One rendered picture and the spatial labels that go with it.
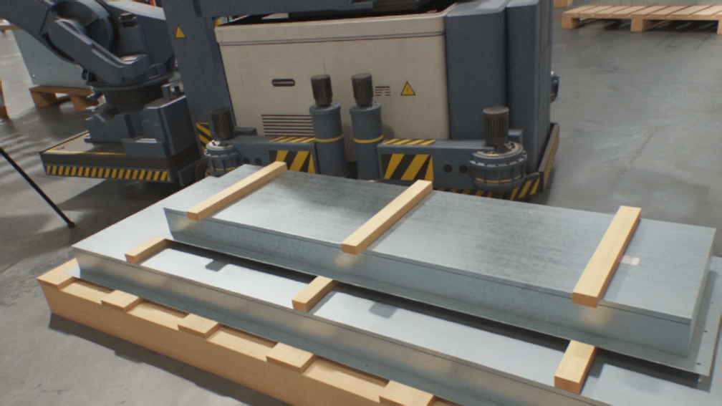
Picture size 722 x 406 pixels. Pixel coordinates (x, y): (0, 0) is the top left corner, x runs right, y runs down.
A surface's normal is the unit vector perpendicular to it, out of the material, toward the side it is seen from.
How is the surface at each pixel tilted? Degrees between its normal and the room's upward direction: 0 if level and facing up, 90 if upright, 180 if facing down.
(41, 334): 0
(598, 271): 0
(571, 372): 0
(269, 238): 90
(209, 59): 90
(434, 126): 90
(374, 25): 90
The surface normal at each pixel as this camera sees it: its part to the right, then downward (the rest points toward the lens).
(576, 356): -0.11, -0.90
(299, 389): -0.54, 0.41
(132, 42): 0.00, 0.42
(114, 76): 0.51, 0.31
